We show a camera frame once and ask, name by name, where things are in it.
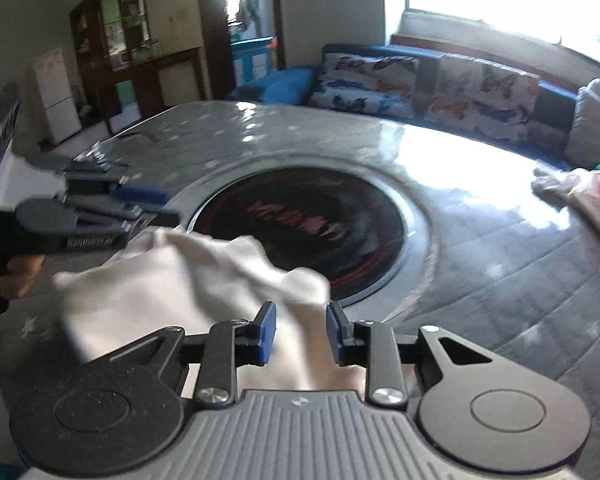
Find cream cloth garment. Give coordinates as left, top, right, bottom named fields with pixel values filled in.
left=52, top=227, right=368, bottom=393

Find teal cabinet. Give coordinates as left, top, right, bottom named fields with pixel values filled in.
left=230, top=35, right=283, bottom=86

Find white refrigerator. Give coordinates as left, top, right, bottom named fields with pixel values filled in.
left=30, top=47, right=81, bottom=147

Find grey cushion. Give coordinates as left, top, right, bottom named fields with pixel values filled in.
left=564, top=79, right=600, bottom=171

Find pink garment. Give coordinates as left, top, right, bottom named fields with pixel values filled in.
left=532, top=165, right=600, bottom=251

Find dark wooden display cabinet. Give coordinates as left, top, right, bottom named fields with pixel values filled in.
left=69, top=0, right=206, bottom=136

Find person's left hand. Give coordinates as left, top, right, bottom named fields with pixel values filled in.
left=0, top=254, right=46, bottom=299

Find window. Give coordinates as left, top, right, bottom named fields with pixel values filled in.
left=405, top=0, right=600, bottom=73

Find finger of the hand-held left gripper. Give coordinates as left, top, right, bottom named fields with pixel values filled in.
left=15, top=198, right=182, bottom=237
left=30, top=154, right=170, bottom=207

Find butterfly print cushion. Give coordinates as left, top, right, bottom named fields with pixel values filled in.
left=307, top=52, right=421, bottom=118
left=425, top=55, right=541, bottom=143

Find round black table stove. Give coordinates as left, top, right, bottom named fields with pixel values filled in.
left=187, top=165, right=418, bottom=308

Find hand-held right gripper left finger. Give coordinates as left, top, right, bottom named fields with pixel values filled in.
left=92, top=301, right=278, bottom=407

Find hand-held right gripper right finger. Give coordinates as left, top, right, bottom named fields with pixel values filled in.
left=326, top=301, right=496, bottom=407

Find dark wooden door frame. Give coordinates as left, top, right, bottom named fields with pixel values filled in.
left=195, top=0, right=286, bottom=98

